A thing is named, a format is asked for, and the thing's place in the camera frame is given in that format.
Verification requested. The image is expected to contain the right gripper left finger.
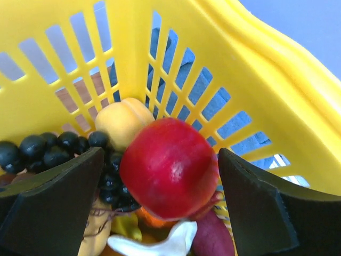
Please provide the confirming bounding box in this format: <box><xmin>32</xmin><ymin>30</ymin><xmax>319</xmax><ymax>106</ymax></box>
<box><xmin>1</xmin><ymin>148</ymin><xmax>104</xmax><ymax>255</ymax></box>

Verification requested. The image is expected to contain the white garlic piece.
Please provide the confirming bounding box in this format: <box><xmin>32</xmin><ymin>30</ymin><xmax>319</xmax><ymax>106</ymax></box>
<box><xmin>107</xmin><ymin>220</ymin><xmax>198</xmax><ymax>256</ymax></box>

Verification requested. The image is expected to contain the yellow peach fruit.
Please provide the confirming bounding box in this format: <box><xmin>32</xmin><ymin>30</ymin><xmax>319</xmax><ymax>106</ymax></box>
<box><xmin>95</xmin><ymin>98</ymin><xmax>155</xmax><ymax>151</ymax></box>

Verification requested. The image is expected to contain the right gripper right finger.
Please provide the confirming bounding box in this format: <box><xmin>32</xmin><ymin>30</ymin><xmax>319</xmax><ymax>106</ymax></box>
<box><xmin>218</xmin><ymin>148</ymin><xmax>340</xmax><ymax>255</ymax></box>

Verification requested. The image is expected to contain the purple sweet potato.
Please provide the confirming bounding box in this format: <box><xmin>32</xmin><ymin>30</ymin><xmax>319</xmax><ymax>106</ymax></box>
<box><xmin>192</xmin><ymin>210</ymin><xmax>235</xmax><ymax>256</ymax></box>

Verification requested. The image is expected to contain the red apple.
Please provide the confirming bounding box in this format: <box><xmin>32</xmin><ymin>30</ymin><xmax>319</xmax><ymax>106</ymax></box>
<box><xmin>119</xmin><ymin>118</ymin><xmax>219</xmax><ymax>221</ymax></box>

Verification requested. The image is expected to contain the yellow plastic basket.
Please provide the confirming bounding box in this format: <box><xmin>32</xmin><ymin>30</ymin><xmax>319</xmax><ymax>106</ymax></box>
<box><xmin>1</xmin><ymin>1</ymin><xmax>340</xmax><ymax>195</ymax></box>

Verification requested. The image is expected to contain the dark purple grape bunch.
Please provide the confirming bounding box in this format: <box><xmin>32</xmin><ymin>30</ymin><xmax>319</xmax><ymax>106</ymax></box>
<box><xmin>1</xmin><ymin>131</ymin><xmax>141</xmax><ymax>213</ymax></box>

